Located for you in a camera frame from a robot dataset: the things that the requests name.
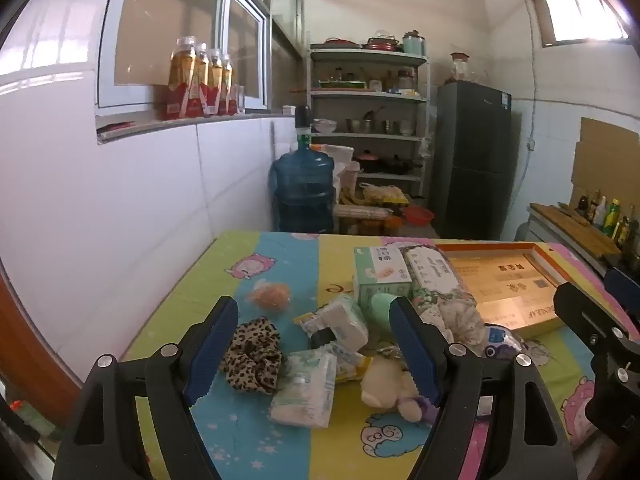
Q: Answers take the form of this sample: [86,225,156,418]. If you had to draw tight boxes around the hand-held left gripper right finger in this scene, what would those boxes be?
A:
[389,296,581,480]

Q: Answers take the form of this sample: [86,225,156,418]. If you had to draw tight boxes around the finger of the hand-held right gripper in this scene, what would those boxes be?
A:
[604,267,640,322]
[554,282,632,357]

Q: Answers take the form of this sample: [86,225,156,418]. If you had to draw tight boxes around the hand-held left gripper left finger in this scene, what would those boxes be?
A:
[52,296,240,480]

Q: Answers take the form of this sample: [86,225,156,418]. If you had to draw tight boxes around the leopard print scrunchie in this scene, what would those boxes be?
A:
[220,316,284,395]

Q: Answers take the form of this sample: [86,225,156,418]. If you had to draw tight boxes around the cream plush bear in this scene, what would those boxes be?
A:
[361,355,442,423]

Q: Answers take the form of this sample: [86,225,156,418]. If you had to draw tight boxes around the green sponge ball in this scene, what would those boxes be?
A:
[371,292,402,338]

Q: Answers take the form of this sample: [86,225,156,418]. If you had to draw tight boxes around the yellow edged plastic packet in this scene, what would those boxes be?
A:
[294,310,373,383]

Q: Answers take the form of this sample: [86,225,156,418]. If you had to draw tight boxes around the purple printed tissue pack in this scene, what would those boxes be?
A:
[480,325,524,359]

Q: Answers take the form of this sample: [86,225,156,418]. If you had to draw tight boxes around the green leaf print tissue pack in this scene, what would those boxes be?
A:
[270,350,338,429]

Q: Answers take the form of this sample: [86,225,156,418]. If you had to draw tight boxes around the grey counter cabinet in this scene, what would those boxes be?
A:
[525,207,622,282]

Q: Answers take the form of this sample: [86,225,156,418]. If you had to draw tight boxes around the orange ball in plastic bag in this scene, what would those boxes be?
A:
[248,280,294,314]

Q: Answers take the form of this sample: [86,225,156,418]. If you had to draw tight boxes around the floral wet wipes pack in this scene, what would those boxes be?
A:
[402,246,487,357]

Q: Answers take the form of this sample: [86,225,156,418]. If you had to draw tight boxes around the row of condiment bottles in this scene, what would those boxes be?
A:
[575,190,640,251]

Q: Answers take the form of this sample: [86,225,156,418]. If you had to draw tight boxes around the wooden cutting board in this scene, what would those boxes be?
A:
[530,202,622,259]

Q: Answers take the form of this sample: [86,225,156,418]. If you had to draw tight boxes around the green and white carton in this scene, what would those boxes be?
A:
[352,246,414,307]

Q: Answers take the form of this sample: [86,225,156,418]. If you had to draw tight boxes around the cartoon printed tablecloth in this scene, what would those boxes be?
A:
[122,230,640,480]

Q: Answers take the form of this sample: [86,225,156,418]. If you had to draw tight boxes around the cardboard sheet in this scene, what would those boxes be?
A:
[570,117,640,207]

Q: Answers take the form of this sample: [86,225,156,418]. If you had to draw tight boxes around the red plastic basin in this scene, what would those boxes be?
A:
[402,206,435,226]

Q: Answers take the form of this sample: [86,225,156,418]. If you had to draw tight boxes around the yellow plastic bag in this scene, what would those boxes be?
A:
[362,185,409,206]

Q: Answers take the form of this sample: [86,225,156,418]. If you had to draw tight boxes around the blue water jug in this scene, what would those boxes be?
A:
[270,146,336,235]

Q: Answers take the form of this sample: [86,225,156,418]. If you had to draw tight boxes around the beige plastic jar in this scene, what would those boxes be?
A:
[342,160,361,197]

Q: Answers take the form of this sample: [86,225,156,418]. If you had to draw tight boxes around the black wok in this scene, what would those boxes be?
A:
[382,155,422,176]

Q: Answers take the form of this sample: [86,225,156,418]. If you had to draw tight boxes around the dark grey fridge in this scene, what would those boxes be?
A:
[432,81,514,242]

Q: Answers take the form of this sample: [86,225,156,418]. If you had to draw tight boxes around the black pot red lid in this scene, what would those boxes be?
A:
[356,150,384,174]

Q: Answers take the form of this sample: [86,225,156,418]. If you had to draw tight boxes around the black water pump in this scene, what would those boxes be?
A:
[294,105,312,149]

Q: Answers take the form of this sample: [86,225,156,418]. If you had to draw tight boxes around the grey shelf rack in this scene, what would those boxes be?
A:
[307,49,432,211]

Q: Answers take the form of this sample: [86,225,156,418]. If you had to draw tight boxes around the glass jar red lid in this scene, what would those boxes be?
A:
[449,52,471,84]

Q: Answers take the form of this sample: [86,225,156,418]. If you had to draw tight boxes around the small high window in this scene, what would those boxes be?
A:
[525,0,632,49]

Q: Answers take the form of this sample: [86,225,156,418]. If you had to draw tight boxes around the teal canister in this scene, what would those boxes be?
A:
[402,31,427,57]

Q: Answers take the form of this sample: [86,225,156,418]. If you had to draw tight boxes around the brown wooden door frame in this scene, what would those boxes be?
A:
[0,260,84,403]

